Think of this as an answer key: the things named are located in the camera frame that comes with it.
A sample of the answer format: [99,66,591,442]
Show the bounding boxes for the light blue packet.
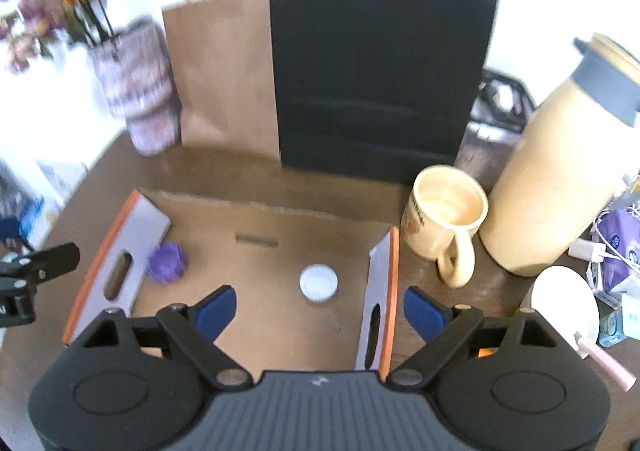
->
[597,293,640,348]

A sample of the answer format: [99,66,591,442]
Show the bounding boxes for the white printed paper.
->
[37,158,89,206]

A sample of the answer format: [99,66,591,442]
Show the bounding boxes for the black paper bag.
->
[268,0,504,185]

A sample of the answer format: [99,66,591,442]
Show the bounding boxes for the purple tissue packet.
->
[597,207,640,293]

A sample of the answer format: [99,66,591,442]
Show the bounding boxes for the mottled purple ribbed vase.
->
[87,18,182,157]

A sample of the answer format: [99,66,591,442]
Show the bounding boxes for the purple crumpled object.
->
[146,240,189,285]

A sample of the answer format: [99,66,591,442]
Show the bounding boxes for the black hexagonal frame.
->
[467,68,539,133]

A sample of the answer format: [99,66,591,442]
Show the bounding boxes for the white charger plug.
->
[569,238,606,263]

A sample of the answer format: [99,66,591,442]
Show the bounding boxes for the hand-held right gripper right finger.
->
[387,286,571,392]

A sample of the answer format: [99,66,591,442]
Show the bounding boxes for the cream thermos jug grey lid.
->
[478,32,640,277]

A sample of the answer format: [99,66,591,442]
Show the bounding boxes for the brown paper bag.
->
[160,0,282,160]

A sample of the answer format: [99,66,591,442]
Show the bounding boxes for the pink stick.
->
[574,333,632,391]

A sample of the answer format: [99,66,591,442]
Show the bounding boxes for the blue and white package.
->
[17,195,49,245]

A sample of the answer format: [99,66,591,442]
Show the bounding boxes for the cream ceramic mug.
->
[401,164,490,289]

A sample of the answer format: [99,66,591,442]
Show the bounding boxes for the white bowl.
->
[520,265,600,348]

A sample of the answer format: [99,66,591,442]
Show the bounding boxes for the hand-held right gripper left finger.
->
[70,285,253,390]

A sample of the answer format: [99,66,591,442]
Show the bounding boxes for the white round lid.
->
[298,264,339,303]

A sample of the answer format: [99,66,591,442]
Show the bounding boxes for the red cardboard box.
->
[62,188,401,380]

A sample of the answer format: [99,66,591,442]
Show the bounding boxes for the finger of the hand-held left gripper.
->
[0,242,81,288]

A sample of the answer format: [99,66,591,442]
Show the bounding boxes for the pink and purple flowers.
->
[0,0,109,75]

